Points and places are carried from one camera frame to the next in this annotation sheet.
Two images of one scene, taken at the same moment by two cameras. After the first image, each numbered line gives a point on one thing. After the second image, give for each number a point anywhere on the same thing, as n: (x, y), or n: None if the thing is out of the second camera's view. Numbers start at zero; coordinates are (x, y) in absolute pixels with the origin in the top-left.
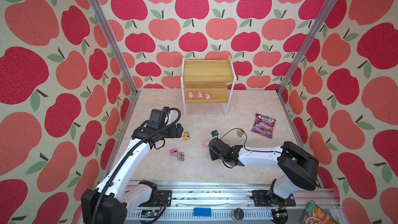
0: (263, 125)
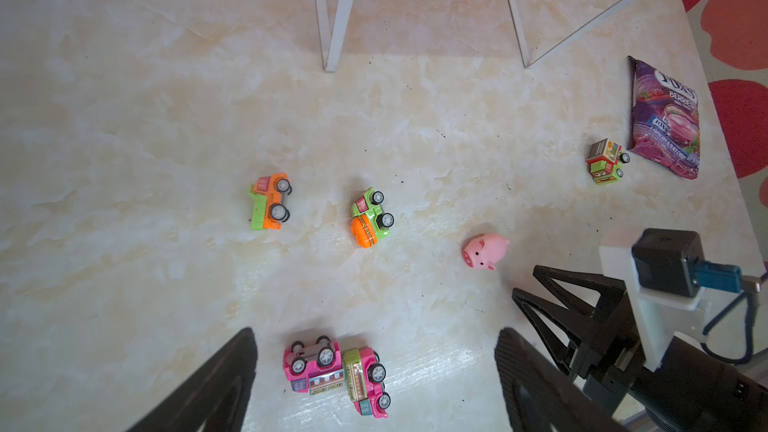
0: (665, 126)
